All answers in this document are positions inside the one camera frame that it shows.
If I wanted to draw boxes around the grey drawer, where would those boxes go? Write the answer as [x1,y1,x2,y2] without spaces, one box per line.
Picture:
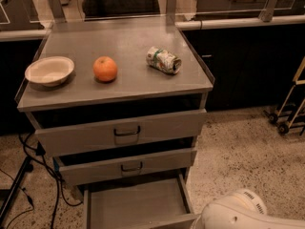
[83,170,197,229]
[26,109,206,156]
[59,148,196,185]

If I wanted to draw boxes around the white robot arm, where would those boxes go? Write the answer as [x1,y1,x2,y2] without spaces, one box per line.
[190,189,305,229]

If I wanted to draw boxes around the grey metal drawer cabinet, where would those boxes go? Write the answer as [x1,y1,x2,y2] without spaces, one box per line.
[14,15,215,229]

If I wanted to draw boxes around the crushed green white can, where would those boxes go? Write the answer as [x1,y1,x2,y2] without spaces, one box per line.
[146,47,182,74]

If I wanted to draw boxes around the orange fruit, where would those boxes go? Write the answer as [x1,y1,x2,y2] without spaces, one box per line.
[92,56,118,82]

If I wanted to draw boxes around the white paper bowl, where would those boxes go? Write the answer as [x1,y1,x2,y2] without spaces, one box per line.
[25,56,74,87]

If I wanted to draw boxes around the yellow wheeled cart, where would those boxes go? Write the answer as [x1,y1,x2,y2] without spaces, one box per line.
[264,56,305,135]

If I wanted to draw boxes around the black tripod leg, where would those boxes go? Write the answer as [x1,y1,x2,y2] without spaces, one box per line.
[0,157,31,225]

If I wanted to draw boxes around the black floor cables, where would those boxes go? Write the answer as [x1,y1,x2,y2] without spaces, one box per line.
[0,131,84,229]

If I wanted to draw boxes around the white horizontal rail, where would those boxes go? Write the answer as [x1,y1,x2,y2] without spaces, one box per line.
[0,15,305,42]

